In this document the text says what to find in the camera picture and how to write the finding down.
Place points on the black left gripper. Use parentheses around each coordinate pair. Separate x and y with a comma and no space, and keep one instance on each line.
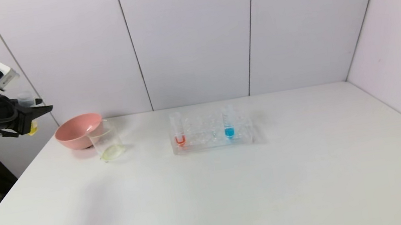
(25,119)

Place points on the test tube with yellow pigment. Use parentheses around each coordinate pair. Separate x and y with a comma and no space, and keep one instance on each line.
(32,129)

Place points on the test tube with blue pigment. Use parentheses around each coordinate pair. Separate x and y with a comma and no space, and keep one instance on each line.
(229,132)

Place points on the clear glass beaker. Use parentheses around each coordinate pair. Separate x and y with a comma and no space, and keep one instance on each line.
(109,144)

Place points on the test tube with red pigment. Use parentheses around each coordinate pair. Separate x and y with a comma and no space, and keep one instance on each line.
(180,140)

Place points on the clear acrylic test tube rack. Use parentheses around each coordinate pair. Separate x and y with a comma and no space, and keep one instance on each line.
(209,145)

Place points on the pink plastic bowl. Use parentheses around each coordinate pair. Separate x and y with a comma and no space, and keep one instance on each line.
(75,136)

